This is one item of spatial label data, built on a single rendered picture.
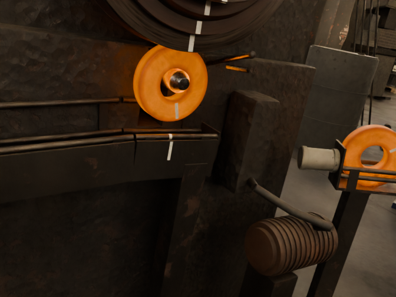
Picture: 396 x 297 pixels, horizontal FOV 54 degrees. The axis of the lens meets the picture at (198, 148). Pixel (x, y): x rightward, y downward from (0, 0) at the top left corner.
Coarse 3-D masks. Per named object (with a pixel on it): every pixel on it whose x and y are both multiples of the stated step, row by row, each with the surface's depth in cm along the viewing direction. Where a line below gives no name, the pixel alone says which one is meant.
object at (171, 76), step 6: (168, 72) 74; (174, 72) 73; (180, 72) 73; (162, 78) 76; (168, 78) 74; (174, 78) 73; (180, 78) 72; (186, 78) 73; (162, 84) 77; (168, 84) 74; (174, 84) 73; (180, 84) 73; (186, 84) 73; (174, 90) 74; (180, 90) 73
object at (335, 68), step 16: (320, 48) 318; (320, 64) 318; (336, 64) 310; (352, 64) 307; (368, 64) 310; (320, 80) 319; (336, 80) 313; (352, 80) 311; (368, 80) 318; (320, 96) 321; (336, 96) 316; (352, 96) 316; (304, 112) 333; (320, 112) 324; (336, 112) 320; (352, 112) 322; (304, 128) 334; (320, 128) 327; (336, 128) 325; (352, 128) 331; (304, 144) 336; (320, 144) 330
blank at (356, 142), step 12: (360, 132) 92; (372, 132) 92; (384, 132) 91; (348, 144) 93; (360, 144) 93; (372, 144) 93; (384, 144) 92; (348, 156) 94; (360, 156) 94; (384, 156) 95; (372, 168) 96; (384, 168) 94; (360, 180) 96
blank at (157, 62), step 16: (160, 48) 72; (144, 64) 71; (160, 64) 72; (176, 64) 74; (192, 64) 76; (144, 80) 72; (160, 80) 74; (192, 80) 77; (144, 96) 73; (160, 96) 75; (176, 96) 79; (192, 96) 79; (160, 112) 76; (176, 112) 78; (192, 112) 80
